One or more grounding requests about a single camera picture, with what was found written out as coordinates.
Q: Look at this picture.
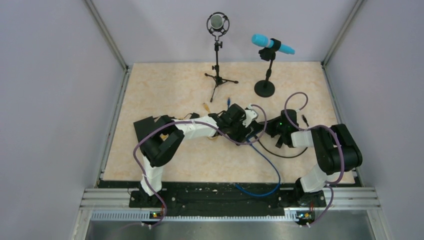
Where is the black adapter power cable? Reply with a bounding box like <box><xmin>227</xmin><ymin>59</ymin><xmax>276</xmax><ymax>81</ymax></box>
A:
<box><xmin>256</xmin><ymin>114</ymin><xmax>311</xmax><ymax>159</ymax></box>

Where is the blue microphone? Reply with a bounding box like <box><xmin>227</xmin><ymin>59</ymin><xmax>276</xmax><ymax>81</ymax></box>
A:
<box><xmin>251</xmin><ymin>33</ymin><xmax>296</xmax><ymax>98</ymax></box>

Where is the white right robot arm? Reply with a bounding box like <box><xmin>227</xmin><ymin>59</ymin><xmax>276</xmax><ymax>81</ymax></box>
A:
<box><xmin>253</xmin><ymin>109</ymin><xmax>363</xmax><ymax>206</ymax></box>

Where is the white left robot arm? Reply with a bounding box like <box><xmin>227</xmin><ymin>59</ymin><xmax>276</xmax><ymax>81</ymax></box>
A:
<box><xmin>133</xmin><ymin>103</ymin><xmax>258</xmax><ymax>207</ymax></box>

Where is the black power adapter left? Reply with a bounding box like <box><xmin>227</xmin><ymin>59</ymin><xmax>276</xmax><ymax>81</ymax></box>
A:
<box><xmin>189</xmin><ymin>112</ymin><xmax>200</xmax><ymax>119</ymax></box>

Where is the black tripod microphone stand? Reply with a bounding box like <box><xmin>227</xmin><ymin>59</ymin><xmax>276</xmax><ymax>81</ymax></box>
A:
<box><xmin>204</xmin><ymin>35</ymin><xmax>239</xmax><ymax>103</ymax></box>

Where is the silver condenser microphone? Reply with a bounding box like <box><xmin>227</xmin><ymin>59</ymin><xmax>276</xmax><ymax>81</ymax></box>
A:
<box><xmin>206</xmin><ymin>12</ymin><xmax>230</xmax><ymax>35</ymax></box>

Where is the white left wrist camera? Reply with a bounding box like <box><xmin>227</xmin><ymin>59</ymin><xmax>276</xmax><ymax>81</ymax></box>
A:
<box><xmin>242</xmin><ymin>104</ymin><xmax>258</xmax><ymax>128</ymax></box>

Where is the yellow ethernet cable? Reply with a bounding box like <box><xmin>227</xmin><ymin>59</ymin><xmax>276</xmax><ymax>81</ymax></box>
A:
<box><xmin>202</xmin><ymin>102</ymin><xmax>220</xmax><ymax>141</ymax></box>

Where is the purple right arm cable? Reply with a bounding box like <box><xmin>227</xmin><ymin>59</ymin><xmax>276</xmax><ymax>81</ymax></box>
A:
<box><xmin>284</xmin><ymin>92</ymin><xmax>346</xmax><ymax>228</ymax></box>

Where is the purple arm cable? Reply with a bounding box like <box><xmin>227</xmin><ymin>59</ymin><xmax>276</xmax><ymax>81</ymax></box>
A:
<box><xmin>284</xmin><ymin>92</ymin><xmax>346</xmax><ymax>228</ymax></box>
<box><xmin>133</xmin><ymin>104</ymin><xmax>269</xmax><ymax>229</ymax></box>

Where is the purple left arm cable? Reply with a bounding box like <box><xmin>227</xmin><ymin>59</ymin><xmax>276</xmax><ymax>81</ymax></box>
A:
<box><xmin>133</xmin><ymin>104</ymin><xmax>269</xmax><ymax>229</ymax></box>

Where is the black network switch left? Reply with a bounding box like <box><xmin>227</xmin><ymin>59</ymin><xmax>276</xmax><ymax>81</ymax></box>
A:
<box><xmin>133</xmin><ymin>116</ymin><xmax>157</xmax><ymax>154</ymax></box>

